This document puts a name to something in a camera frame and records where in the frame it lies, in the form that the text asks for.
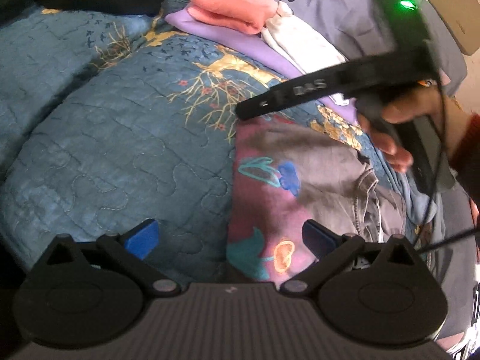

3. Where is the folded purple garment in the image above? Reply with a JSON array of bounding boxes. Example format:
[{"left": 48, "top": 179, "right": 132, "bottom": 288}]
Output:
[{"left": 163, "top": 9, "right": 357, "bottom": 125}]

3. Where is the light blue garment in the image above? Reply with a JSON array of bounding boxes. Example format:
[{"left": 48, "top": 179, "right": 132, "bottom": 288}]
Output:
[{"left": 366, "top": 148, "right": 430, "bottom": 235}]

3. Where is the tan leather headrest cushion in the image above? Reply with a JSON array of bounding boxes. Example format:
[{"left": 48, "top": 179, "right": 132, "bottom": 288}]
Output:
[{"left": 428, "top": 0, "right": 479, "bottom": 55}]

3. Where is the blue floral quilted blanket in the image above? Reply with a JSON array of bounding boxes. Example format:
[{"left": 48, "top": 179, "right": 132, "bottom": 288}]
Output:
[{"left": 1, "top": 0, "right": 373, "bottom": 284}]

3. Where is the person right hand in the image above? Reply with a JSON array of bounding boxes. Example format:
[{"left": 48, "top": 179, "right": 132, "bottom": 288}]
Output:
[{"left": 357, "top": 86, "right": 473, "bottom": 173}]

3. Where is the folded white garment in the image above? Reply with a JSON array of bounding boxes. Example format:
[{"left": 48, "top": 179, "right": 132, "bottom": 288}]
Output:
[{"left": 260, "top": 0, "right": 350, "bottom": 106}]

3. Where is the folded coral pink garment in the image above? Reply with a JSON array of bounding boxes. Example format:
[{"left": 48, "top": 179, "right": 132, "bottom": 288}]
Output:
[{"left": 187, "top": 0, "right": 278, "bottom": 35}]

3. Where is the grey printed sofa cover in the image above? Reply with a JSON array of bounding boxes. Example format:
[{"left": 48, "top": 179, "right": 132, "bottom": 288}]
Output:
[{"left": 276, "top": 0, "right": 477, "bottom": 339}]

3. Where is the grey garment with pink cuffs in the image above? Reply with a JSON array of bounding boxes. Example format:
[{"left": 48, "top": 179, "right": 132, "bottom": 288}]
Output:
[{"left": 226, "top": 116, "right": 406, "bottom": 284}]

